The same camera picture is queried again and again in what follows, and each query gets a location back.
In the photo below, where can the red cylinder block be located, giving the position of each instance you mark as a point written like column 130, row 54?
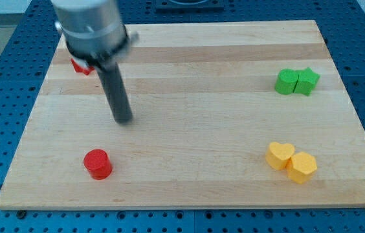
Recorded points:
column 98, row 165

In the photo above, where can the yellow heart block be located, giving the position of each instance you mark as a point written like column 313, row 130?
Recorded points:
column 278, row 155

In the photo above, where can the red star block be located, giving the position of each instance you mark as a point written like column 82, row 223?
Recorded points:
column 81, row 69

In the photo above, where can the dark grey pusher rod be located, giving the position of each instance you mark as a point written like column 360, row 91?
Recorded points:
column 115, row 92

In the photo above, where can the green cylinder block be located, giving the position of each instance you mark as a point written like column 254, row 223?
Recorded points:
column 286, row 81

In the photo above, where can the wooden board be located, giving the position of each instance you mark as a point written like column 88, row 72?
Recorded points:
column 204, row 113

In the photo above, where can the yellow hexagon block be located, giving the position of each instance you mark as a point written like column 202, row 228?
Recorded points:
column 301, row 167

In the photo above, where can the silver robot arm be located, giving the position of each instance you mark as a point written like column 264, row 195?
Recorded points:
column 97, row 39

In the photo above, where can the green star block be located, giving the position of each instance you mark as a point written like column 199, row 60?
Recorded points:
column 307, row 81

